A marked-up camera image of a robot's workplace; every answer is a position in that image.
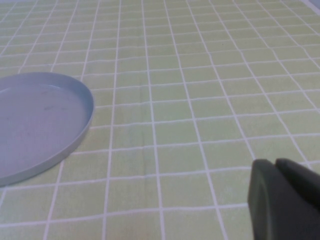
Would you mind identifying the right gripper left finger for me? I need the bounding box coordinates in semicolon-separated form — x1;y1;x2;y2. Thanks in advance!
247;158;320;240

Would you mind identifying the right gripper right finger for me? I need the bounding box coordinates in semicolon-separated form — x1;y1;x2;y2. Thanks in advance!
274;157;320;216

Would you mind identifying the blue-grey round plate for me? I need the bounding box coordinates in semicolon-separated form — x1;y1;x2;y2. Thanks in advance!
0;71;95;187

